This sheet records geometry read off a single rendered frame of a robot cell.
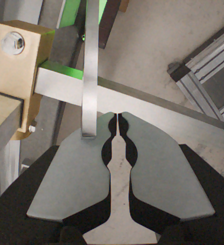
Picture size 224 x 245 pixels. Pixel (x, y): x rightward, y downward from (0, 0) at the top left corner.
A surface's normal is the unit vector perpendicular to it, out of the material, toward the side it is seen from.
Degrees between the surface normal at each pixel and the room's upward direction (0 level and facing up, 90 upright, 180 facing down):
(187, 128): 0
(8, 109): 90
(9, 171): 0
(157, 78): 0
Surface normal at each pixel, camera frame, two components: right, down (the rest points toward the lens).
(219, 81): -0.01, 0.51
